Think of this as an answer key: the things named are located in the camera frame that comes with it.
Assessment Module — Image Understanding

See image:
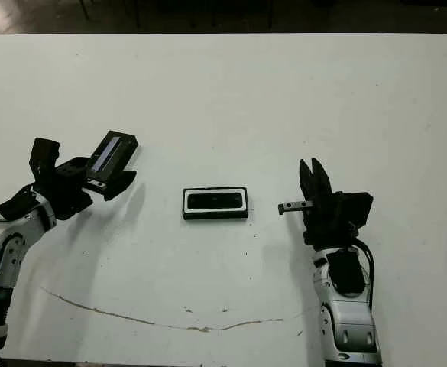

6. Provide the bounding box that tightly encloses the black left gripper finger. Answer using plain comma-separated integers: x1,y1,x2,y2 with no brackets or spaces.
102,170,138,203

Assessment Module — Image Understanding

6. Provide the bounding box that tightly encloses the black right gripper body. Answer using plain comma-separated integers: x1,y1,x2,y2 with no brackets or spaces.
277,190,361,252

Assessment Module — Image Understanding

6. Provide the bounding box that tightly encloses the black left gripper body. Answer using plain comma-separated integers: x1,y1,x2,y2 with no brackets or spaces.
34,155,109,222

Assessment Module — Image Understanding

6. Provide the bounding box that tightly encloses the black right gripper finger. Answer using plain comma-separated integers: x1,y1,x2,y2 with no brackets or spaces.
298,158,317,204
310,157,334,201

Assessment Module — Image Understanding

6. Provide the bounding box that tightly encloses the black box lid glossy strip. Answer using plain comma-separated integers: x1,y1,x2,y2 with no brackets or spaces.
84,130,139,185

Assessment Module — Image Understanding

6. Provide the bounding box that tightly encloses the black bar-shaped camera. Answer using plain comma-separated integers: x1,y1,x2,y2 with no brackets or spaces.
187,192,244,212

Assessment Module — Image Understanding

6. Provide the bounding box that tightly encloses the black box base white insert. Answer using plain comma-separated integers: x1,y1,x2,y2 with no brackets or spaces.
183,186,249,222

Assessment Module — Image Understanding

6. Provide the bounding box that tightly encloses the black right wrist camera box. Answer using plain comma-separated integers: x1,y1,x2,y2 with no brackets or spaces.
335,190,374,231

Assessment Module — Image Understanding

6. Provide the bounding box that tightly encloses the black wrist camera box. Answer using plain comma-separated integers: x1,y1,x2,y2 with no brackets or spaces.
29,137,61,180
335,190,374,231

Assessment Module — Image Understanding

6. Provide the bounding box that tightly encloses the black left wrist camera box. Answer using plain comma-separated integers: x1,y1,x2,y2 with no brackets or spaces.
29,137,61,180

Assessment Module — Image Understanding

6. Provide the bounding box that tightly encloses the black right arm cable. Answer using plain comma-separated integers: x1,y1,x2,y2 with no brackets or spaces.
355,239,376,307

